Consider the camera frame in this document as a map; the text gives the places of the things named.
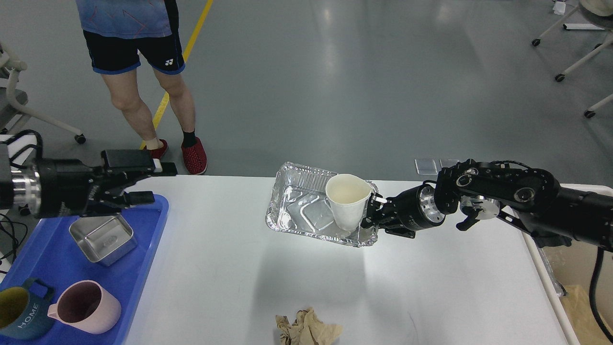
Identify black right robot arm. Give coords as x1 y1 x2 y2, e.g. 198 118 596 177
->
361 159 613 252

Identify blue home mug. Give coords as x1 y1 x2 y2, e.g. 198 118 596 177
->
0 277 55 341

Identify white plastic bin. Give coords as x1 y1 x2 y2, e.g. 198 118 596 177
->
522 184 612 345

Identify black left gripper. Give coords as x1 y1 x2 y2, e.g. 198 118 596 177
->
10 149 178 219

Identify pink plastic mug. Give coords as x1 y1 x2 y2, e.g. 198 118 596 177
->
47 280 121 334

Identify white rolling stand left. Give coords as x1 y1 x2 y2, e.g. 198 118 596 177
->
0 42 87 145

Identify white wheeled chair base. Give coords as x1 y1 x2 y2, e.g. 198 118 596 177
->
532 0 613 119

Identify clear floor plate right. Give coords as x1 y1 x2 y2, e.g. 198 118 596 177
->
439 159 460 168

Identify person in blue shirt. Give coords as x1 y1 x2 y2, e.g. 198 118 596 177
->
75 0 208 175

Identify brown paper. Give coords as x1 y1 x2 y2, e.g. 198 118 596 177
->
275 308 343 345

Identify aluminium foil tray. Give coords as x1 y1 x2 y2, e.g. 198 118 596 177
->
265 161 378 248

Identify square stainless steel container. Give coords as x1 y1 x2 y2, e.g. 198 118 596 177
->
68 214 137 267

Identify black cables at left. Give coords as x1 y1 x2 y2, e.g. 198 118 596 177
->
0 213 28 276

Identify white paper cup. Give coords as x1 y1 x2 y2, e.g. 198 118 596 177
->
325 174 374 231

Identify clear floor plate left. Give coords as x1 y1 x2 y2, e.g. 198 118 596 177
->
414 159 439 175

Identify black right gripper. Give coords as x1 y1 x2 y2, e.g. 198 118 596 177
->
359 185 446 239

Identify clear floor plate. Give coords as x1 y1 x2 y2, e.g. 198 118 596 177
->
439 159 460 168
414 159 439 175

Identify blue plastic tray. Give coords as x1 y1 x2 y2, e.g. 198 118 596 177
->
1 195 169 345

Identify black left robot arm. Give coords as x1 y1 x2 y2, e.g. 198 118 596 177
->
0 130 177 219

